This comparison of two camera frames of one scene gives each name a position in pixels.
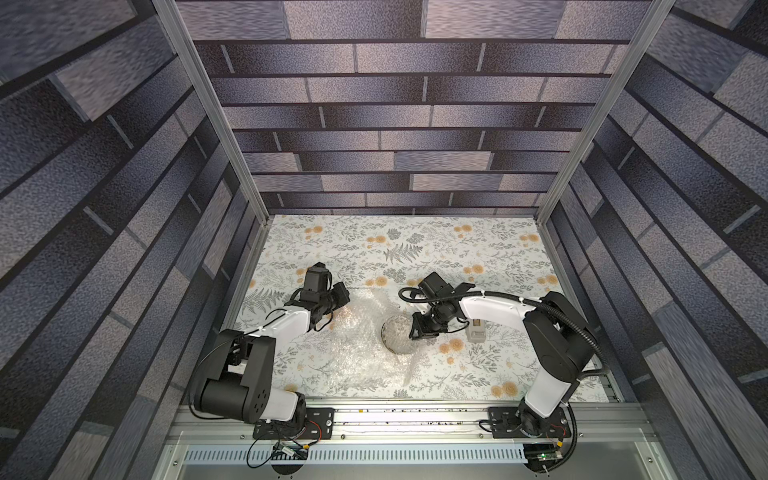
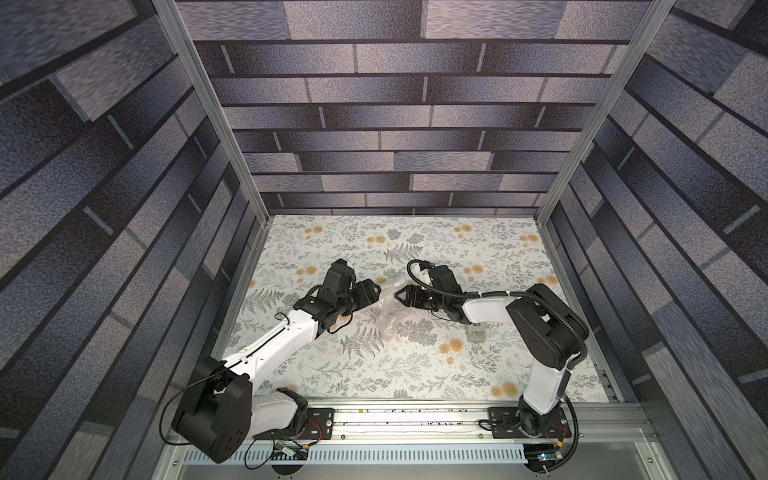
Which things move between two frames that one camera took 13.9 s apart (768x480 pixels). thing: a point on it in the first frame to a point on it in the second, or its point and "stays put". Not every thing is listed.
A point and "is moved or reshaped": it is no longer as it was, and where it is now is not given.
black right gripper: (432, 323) to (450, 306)
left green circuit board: (285, 450) stays put
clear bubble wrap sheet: (368, 339) is moved or reshaped
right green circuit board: (550, 456) stays put
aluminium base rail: (594, 423) stays put
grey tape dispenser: (476, 330) stays put
